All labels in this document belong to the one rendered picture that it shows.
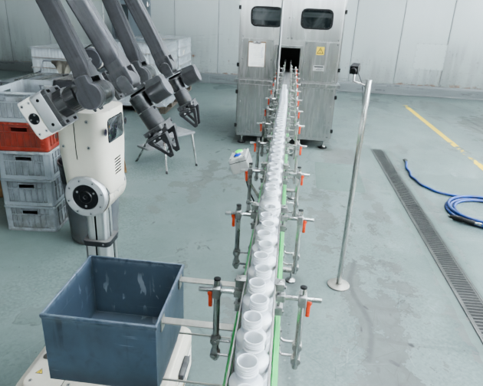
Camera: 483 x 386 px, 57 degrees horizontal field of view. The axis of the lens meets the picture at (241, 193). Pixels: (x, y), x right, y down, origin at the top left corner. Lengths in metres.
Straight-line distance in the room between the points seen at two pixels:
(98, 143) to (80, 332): 0.64
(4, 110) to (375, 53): 9.47
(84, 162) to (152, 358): 0.73
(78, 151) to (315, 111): 4.82
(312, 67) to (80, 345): 5.21
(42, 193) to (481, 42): 10.63
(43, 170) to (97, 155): 2.12
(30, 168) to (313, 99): 3.78
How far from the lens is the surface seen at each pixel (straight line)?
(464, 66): 12.31
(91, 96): 1.38
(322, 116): 6.19
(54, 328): 1.32
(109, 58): 1.36
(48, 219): 3.86
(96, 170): 1.64
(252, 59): 6.07
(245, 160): 1.94
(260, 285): 1.00
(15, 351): 2.74
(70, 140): 1.63
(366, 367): 2.60
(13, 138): 3.73
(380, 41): 11.75
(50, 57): 8.76
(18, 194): 3.87
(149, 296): 1.54
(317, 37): 6.05
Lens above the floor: 1.70
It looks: 22 degrees down
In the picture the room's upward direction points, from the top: 3 degrees clockwise
